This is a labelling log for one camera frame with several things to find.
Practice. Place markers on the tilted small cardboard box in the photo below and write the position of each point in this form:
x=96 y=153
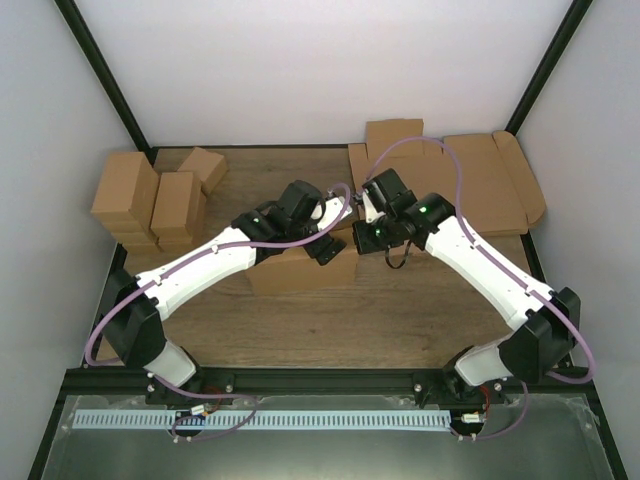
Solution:
x=209 y=167

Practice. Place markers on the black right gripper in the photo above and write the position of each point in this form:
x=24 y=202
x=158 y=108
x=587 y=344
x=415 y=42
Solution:
x=363 y=244

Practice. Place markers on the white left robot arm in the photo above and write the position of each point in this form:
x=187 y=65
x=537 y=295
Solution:
x=302 y=216

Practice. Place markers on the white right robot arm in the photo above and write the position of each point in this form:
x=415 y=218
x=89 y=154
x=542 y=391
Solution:
x=542 y=322

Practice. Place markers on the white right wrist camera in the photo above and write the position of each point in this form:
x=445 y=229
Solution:
x=370 y=213

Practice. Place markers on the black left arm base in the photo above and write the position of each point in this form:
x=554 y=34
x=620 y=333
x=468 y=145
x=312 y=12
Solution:
x=206 y=381

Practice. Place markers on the black left frame post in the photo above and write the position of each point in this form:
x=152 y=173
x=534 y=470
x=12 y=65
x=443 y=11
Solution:
x=93 y=54

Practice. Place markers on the light blue slotted cable duct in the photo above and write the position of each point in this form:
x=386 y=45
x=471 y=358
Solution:
x=401 y=420

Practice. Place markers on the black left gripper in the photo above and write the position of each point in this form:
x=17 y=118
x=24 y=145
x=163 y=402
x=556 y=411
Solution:
x=314 y=250

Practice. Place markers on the tall folded cardboard box stack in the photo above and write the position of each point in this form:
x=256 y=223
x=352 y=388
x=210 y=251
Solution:
x=125 y=199

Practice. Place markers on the black right frame post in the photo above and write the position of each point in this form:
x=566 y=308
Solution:
x=560 y=41

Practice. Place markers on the black frame post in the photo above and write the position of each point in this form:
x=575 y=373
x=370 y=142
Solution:
x=93 y=54
x=560 y=41

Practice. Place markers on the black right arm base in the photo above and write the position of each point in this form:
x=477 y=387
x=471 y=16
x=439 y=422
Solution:
x=446 y=390

